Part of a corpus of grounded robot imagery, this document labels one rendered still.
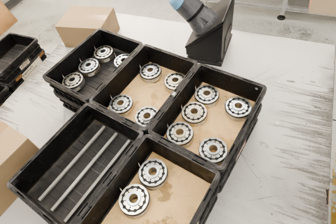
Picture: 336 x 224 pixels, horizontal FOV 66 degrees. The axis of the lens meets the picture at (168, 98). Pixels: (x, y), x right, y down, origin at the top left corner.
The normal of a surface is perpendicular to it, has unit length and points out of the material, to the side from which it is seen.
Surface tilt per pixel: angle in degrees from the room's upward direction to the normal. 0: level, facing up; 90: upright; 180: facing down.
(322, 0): 90
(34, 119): 0
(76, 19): 0
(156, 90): 0
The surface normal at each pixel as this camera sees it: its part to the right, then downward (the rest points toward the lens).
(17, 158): 0.84, 0.35
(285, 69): -0.11, -0.62
